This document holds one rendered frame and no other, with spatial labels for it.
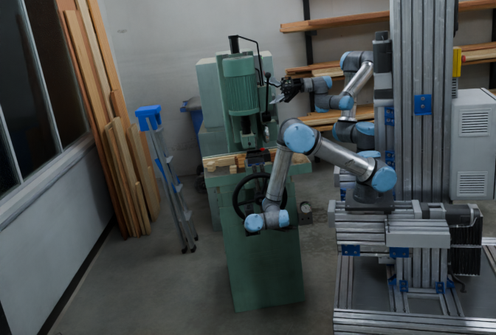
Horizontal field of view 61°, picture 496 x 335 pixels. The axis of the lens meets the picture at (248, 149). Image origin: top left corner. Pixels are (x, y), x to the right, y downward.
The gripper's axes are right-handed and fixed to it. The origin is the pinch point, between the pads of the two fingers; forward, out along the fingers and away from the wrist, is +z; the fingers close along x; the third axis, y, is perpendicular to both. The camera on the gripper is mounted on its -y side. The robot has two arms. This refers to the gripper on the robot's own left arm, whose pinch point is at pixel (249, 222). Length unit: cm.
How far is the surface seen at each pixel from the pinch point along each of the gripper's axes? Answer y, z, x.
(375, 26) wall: -192, 187, 174
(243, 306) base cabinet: 47, 54, -9
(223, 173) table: -29.7, 14.9, -9.7
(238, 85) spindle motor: -72, -5, 5
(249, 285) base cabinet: 35, 47, -4
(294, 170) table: -25.1, 12.8, 29.6
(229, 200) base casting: -14.6, 18.9, -8.6
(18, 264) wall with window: 2, 31, -130
